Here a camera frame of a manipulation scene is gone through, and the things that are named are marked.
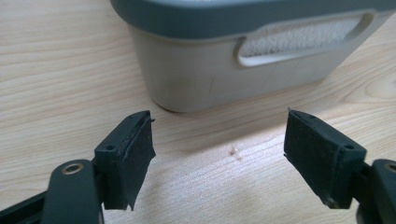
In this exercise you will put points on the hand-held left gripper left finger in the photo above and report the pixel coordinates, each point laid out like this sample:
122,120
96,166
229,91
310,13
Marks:
124,161

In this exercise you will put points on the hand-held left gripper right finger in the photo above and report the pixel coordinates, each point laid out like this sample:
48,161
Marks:
323,158

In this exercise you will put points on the grey plastic basket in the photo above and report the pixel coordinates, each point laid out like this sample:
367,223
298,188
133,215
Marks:
249,56

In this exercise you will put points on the white knitted cloth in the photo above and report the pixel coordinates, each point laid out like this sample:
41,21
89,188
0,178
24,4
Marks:
299,37

